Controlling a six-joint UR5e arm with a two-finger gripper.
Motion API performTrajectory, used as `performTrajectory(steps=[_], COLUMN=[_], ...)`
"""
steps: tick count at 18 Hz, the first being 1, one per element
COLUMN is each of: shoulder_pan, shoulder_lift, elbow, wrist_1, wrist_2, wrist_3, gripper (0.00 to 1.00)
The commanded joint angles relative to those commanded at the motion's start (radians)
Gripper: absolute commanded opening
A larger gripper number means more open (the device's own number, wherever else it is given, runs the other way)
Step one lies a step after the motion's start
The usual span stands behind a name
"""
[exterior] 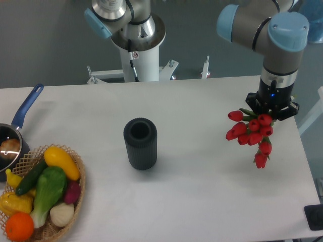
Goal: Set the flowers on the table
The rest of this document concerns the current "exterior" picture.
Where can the purple red onion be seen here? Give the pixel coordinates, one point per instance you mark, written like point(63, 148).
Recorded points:
point(72, 192)

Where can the green bok choy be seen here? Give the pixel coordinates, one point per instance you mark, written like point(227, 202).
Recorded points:
point(49, 189)

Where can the black device at edge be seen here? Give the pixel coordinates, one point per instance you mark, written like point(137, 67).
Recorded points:
point(313, 215)

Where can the white frame at right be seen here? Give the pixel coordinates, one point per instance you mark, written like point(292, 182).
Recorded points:
point(312, 115)

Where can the dark grey ribbed vase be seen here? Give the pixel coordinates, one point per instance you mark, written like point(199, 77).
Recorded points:
point(140, 135)

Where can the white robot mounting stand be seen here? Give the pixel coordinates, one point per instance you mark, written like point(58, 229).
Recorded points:
point(137, 66)

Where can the orange fruit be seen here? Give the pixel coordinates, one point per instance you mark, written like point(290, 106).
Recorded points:
point(19, 227)

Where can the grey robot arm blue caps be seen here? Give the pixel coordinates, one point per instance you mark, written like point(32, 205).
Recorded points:
point(271, 29)

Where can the fried food piece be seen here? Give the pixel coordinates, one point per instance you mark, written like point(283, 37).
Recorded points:
point(10, 148)

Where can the green cucumber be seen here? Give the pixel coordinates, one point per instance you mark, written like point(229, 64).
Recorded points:
point(29, 181)

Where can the white garlic bulb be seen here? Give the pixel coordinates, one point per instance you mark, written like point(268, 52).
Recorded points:
point(62, 214)

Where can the yellow banana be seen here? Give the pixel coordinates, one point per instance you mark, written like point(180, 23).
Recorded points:
point(14, 180)

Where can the blue handled saucepan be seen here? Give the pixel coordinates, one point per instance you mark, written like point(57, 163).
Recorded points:
point(12, 131)

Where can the red tulip bouquet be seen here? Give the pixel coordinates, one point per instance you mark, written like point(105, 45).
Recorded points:
point(252, 129)

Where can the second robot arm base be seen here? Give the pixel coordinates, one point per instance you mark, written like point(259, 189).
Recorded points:
point(131, 25)

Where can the woven wicker basket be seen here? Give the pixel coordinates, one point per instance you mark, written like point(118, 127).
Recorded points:
point(50, 232)

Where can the yellow squash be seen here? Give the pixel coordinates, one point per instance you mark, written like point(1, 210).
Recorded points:
point(55, 156)

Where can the yellow bell pepper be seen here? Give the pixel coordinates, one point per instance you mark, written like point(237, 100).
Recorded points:
point(12, 204)

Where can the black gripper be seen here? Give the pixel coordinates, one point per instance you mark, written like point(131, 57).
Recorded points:
point(274, 98)

